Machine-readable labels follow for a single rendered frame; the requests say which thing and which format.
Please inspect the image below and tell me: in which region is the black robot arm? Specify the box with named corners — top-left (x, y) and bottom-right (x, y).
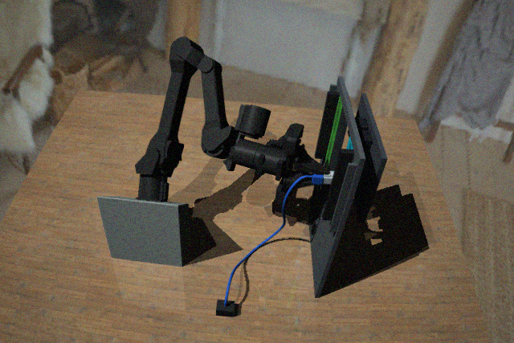
top-left (135, 37), bottom-right (271, 202)

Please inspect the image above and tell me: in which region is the blue ethernet cable plug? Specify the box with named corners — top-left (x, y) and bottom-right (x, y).
top-left (224, 171), bottom-right (334, 307)

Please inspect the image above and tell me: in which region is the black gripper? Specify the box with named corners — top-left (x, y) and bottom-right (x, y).
top-left (253, 123), bottom-right (329, 205)

